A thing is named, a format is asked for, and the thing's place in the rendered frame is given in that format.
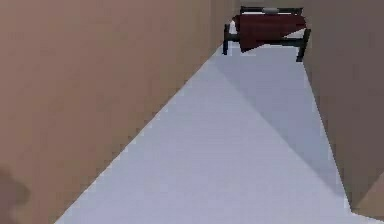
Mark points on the dark red blanket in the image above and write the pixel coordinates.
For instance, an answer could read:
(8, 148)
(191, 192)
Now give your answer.
(266, 28)

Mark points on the grey pillow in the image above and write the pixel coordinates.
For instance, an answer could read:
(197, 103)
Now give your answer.
(270, 10)

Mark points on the black frame bed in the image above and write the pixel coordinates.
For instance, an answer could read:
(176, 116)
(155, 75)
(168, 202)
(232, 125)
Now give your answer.
(302, 41)

